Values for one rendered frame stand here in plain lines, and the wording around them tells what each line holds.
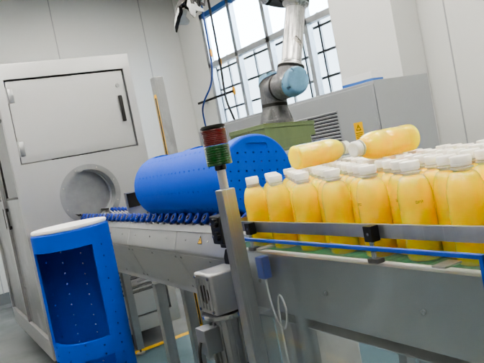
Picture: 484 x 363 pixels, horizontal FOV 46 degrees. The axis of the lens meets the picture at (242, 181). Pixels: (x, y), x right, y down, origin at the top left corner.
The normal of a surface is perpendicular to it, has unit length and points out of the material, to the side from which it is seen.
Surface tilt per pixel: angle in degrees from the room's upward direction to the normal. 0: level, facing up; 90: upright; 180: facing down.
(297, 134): 90
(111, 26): 90
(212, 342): 90
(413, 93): 90
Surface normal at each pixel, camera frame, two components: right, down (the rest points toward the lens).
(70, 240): 0.25, 0.00
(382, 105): 0.55, -0.06
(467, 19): -0.82, 0.19
